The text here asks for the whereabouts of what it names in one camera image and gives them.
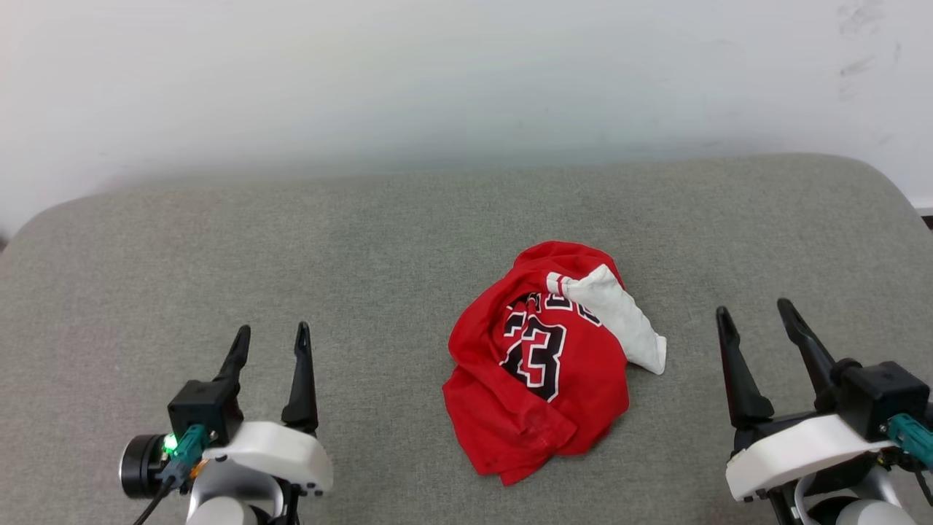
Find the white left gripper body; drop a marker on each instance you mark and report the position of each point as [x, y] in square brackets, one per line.
[277, 448]

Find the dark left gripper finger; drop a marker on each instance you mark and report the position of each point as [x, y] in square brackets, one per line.
[237, 357]
[302, 386]

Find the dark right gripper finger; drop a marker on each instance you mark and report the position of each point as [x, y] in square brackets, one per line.
[809, 343]
[740, 379]

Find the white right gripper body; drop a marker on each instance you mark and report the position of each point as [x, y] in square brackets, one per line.
[794, 452]

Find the red basketball jersey number 23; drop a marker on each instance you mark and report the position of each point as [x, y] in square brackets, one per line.
[583, 394]

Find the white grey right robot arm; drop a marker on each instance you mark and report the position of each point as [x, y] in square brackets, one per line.
[860, 507]

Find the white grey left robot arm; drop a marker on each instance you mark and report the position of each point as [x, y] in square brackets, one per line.
[233, 499]

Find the grey fabric sofa seat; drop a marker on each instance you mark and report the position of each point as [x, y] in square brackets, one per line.
[379, 292]

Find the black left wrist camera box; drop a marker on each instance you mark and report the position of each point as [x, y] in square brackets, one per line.
[204, 408]

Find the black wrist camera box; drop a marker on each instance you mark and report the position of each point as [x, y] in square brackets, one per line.
[204, 408]
[882, 394]

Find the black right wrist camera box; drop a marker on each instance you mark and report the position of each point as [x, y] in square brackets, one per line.
[882, 394]

